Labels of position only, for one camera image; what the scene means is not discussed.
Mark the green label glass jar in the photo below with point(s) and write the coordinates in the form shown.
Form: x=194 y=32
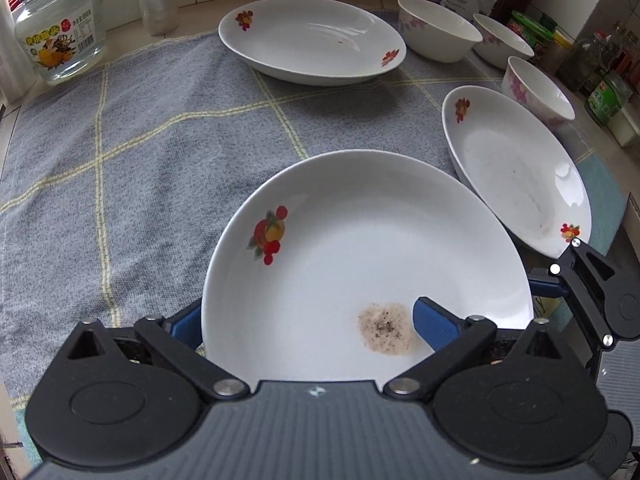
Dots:
x=606 y=100

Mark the glass jar green lid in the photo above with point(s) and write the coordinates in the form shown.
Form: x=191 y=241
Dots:
x=61 y=37

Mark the white bowl pink flowers near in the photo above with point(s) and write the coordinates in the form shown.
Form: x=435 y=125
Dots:
x=525 y=84

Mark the white bowl purple flowers large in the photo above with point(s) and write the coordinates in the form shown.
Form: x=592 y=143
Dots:
x=435 y=32

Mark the white plate with faint stains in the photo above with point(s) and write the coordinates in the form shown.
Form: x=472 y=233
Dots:
x=518 y=168

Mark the white bowl purple flowers middle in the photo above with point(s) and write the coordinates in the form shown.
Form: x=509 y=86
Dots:
x=499 y=43

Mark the grey checked towel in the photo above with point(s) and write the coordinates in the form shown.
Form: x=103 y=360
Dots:
x=113 y=199

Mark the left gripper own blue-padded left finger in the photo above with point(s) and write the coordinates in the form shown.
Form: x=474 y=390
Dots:
x=172 y=343

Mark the green lid sauce jar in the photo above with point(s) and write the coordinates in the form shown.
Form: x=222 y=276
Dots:
x=535 y=35

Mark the white plate with pepper stain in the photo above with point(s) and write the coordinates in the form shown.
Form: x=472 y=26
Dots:
x=316 y=274

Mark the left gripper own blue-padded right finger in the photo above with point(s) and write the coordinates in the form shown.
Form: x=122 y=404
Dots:
x=457 y=344

